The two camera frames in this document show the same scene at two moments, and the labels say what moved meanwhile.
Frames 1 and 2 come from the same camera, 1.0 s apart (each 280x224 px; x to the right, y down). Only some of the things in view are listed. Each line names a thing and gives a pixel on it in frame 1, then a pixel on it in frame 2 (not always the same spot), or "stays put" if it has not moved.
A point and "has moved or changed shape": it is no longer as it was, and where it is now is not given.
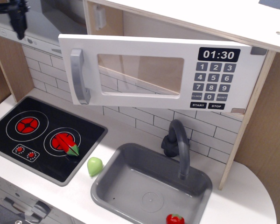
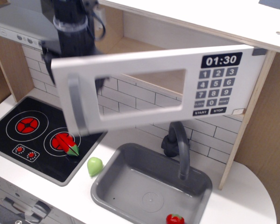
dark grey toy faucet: (176, 143) stays put
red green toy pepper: (66, 142) stays put
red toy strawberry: (174, 219) stays put
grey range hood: (46, 20) stays put
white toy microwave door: (140, 73) has moved or changed shape
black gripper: (13, 6) to (76, 38)
